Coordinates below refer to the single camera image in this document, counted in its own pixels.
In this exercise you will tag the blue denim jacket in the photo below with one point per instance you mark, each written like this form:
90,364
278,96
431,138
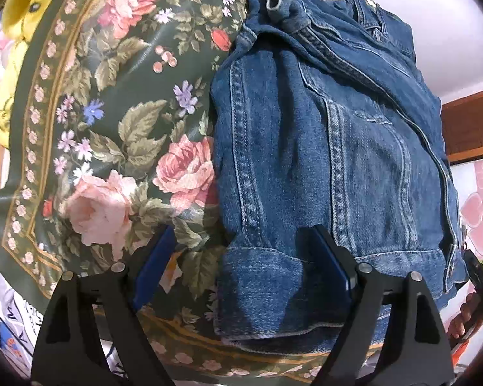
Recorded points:
326,161

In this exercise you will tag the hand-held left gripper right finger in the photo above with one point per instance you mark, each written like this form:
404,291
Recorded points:
337,267

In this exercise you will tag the person's right hand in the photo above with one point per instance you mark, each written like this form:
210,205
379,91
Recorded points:
465,315

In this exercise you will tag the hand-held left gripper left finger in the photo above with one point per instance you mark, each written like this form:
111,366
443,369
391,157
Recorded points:
153,269

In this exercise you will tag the yellow plush toy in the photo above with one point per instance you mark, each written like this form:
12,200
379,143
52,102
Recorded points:
20,28

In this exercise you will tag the green floral blanket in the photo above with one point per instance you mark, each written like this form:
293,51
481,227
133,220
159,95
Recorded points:
116,128

